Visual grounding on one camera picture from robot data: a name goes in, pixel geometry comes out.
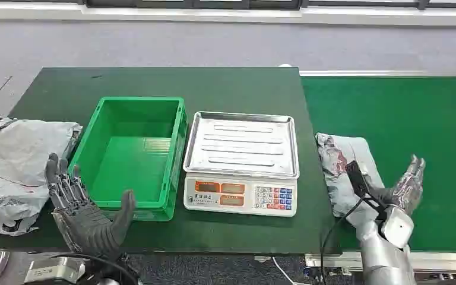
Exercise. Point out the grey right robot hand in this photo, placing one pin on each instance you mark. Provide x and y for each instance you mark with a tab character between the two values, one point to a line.
409	188

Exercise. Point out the green plastic crate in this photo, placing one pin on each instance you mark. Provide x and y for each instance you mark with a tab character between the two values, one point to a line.
133	165

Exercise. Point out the steel scale tray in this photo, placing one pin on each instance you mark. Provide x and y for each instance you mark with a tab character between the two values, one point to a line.
241	145

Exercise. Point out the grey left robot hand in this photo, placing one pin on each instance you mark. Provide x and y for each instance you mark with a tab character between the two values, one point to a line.
88	230

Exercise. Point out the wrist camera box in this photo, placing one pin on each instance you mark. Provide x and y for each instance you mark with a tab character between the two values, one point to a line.
55	270
359	185

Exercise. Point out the green belt conveyor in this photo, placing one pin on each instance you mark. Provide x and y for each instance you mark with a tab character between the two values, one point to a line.
416	118

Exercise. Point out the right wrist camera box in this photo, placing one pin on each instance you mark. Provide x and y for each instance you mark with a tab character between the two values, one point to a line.
359	185

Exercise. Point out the white electronic weighing scale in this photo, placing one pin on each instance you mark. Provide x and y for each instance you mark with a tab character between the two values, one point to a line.
232	196

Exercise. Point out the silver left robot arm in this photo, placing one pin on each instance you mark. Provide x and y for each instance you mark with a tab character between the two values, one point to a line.
108	282

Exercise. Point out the large grey parcel bag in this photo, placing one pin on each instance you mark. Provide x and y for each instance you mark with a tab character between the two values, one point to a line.
15	169

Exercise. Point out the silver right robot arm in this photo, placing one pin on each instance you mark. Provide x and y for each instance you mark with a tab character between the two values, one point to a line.
385	259

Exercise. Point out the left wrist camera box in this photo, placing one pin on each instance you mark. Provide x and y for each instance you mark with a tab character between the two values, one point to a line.
55	270

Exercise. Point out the grey parcel bag red print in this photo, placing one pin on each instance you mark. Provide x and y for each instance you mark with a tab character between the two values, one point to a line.
340	188

